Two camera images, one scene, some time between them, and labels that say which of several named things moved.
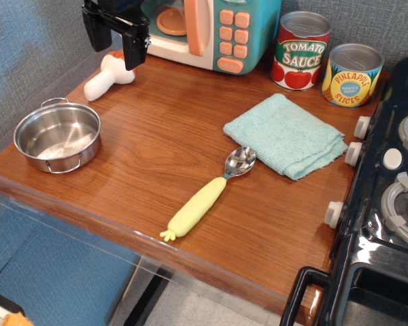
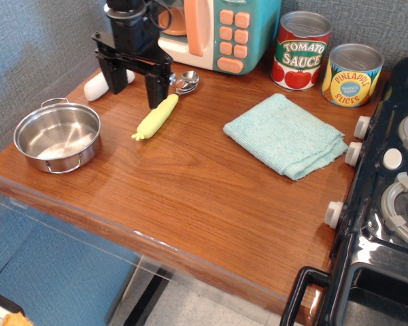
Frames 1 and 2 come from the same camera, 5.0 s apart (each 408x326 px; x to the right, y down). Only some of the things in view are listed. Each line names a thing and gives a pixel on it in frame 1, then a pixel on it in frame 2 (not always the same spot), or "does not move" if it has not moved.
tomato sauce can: (300, 46) does not move
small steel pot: (58, 136) does not move
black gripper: (123, 16) → (135, 26)
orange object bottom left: (16, 319) does not move
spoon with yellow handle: (239, 161) → (185, 82)
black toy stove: (375, 272) does not move
